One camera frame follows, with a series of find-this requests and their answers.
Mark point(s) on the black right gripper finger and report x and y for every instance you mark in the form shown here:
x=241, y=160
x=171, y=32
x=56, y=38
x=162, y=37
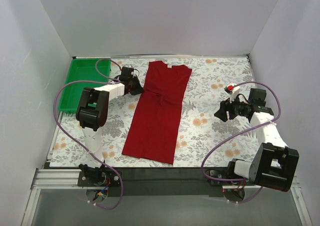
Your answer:
x=227, y=103
x=222, y=113

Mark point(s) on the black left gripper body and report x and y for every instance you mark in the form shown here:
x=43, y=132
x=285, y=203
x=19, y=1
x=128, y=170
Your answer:
x=135, y=87

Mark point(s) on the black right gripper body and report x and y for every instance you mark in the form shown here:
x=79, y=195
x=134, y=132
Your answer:
x=227, y=109

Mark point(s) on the red t shirt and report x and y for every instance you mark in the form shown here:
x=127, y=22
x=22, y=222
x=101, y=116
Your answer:
x=155, y=125

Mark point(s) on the green plastic tray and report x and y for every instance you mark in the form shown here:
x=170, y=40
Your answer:
x=82, y=69

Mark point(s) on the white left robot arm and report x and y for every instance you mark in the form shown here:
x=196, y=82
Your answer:
x=92, y=113

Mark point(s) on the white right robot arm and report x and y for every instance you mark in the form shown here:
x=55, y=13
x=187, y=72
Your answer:
x=274, y=164

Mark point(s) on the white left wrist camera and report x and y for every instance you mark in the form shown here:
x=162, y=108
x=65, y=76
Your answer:
x=129, y=72

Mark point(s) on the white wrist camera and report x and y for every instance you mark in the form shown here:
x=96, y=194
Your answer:
x=129, y=72
x=233, y=91

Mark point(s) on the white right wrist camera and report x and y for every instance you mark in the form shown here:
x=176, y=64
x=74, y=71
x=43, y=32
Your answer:
x=233, y=91

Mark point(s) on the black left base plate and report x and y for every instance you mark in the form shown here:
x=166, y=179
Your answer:
x=98, y=180

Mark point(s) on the aluminium frame rail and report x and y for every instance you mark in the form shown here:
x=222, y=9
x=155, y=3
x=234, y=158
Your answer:
x=160, y=197

